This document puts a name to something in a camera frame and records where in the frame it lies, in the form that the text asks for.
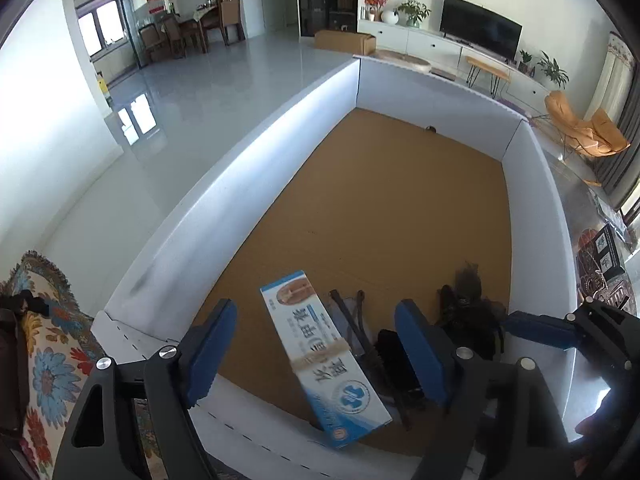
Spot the air conditioner with fabric cover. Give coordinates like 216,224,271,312
582,31,638,126

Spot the beige oval pet bed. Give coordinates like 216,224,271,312
375,50,432,73

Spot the grey curtain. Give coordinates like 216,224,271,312
597,85,640,211

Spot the brown dining chair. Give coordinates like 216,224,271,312
217,0,247,46

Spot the white television cabinet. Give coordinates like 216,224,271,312
357,19,566,111

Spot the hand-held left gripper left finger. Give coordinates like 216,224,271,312
52,298,238,480

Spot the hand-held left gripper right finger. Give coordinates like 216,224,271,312
394,299,573,480

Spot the brown cardboard box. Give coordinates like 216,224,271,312
314,29,377,56

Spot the floral patterned cloth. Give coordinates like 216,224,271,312
0,251,166,480

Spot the blue white medicine box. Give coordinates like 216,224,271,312
260,270,393,451

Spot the black fluffy scrunchie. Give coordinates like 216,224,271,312
435,260,511,361

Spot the large leafy potted plant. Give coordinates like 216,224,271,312
537,51,571,88

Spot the black box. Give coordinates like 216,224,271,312
575,222,628,286

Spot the dark brown hair clip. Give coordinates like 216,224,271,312
327,287,416,431

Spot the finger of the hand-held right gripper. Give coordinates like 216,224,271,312
504,297,636,396

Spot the flat screen television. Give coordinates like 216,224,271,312
440,0,523,61

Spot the large white cardboard box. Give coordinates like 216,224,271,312
90,55,583,480

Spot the orange flower bouquet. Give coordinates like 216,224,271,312
362,0,392,22

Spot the orange lounge chair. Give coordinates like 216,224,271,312
544,91,591,136
575,107,631,161

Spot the wooden bench with hairpin legs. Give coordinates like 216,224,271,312
465,56,511,100

